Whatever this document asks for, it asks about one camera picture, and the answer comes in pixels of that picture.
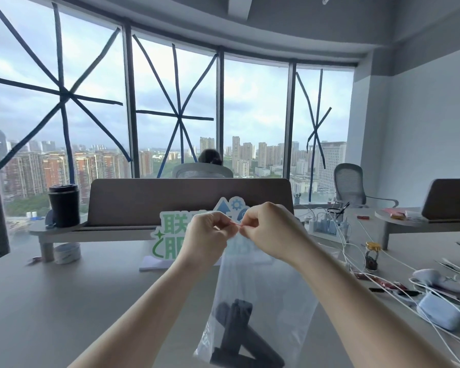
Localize grey mesh office chair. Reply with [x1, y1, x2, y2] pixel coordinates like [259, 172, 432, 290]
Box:
[333, 163, 400, 209]
[171, 162, 235, 180]

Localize person's left forearm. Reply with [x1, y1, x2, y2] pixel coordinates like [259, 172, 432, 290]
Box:
[67, 260, 220, 368]

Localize padlock with gold body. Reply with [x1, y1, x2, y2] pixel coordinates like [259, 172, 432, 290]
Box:
[364, 242, 382, 271]

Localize person's right forearm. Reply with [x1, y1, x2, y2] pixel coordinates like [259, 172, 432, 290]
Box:
[287, 241, 458, 368]

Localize green and blue cutout sign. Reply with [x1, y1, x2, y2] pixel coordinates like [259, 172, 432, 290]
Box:
[150, 196, 254, 262]

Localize black foam pieces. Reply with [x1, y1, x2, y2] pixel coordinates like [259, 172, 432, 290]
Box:
[210, 298, 285, 368]

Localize black tumbler cup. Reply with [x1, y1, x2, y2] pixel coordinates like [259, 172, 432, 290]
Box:
[47, 183, 81, 229]

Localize white handheld controller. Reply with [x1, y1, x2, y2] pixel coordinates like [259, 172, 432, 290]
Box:
[409, 268, 460, 296]

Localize light blue pouch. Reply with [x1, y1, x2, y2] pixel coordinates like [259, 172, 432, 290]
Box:
[416, 293, 460, 332]

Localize white power strip with chargers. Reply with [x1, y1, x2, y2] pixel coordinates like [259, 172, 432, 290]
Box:
[308, 211, 350, 237]

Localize pen holder with pens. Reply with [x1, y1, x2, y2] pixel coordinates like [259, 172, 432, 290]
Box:
[327, 202, 350, 223]

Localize person's left hand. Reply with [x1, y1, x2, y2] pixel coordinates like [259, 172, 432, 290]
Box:
[175, 211, 237, 269]

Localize person's right hand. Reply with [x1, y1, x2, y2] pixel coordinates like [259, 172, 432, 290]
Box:
[238, 201, 316, 267]

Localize white desk riser shelf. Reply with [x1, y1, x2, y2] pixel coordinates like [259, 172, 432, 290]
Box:
[28, 209, 315, 263]
[374, 208, 460, 251]

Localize blue tape cross on window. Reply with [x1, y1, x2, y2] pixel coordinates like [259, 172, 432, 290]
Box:
[0, 0, 133, 190]
[132, 33, 219, 180]
[295, 68, 333, 197]

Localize white cable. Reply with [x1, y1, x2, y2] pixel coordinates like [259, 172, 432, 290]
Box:
[358, 220, 460, 288]
[335, 214, 359, 276]

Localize clear plastic zip bag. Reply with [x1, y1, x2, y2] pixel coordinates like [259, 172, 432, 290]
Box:
[193, 221, 319, 368]

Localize white tape roll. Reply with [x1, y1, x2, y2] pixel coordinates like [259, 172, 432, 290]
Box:
[54, 242, 81, 265]

